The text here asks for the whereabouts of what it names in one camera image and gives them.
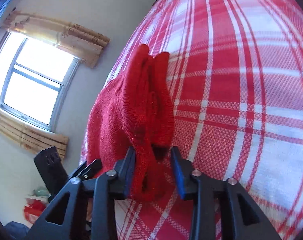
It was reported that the red knit sweater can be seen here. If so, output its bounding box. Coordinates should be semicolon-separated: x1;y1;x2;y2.
84;44;174;202

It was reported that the red bag on floor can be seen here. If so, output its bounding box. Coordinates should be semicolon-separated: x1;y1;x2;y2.
23;195;48;224

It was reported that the blue cloth on floor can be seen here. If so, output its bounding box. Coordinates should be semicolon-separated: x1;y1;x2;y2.
5;221;30;240

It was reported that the red white plaid bedspread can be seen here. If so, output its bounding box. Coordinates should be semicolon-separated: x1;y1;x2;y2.
82;0;303;239

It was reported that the left wall window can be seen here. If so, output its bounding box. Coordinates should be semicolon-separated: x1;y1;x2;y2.
0;30;79;131

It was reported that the beige curtain left wall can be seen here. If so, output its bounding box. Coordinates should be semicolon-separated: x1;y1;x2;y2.
2;10;110;68

